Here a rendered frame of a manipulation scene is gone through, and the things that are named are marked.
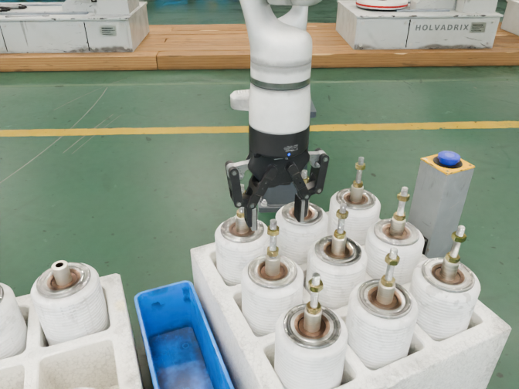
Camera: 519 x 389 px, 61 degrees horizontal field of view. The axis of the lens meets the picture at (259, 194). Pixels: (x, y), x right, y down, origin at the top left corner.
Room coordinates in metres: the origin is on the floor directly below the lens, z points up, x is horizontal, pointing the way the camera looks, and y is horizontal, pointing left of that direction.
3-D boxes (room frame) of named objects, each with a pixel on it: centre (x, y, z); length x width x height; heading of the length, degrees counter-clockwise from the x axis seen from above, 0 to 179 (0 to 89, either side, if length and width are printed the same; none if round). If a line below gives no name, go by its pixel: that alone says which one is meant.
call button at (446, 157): (0.75, -0.36, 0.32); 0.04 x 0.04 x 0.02
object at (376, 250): (0.61, -0.23, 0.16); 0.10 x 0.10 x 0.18
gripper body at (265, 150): (0.51, -0.02, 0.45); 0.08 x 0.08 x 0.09
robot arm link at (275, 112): (0.53, -0.02, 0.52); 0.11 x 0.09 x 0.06; 18
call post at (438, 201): (0.75, -0.36, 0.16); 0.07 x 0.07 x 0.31; 25
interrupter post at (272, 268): (0.51, -0.02, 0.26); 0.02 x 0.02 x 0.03
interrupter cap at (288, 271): (0.51, -0.02, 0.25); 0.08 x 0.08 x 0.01
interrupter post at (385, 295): (0.46, -0.18, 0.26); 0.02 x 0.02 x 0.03
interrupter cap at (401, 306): (0.46, -0.18, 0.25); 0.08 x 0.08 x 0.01
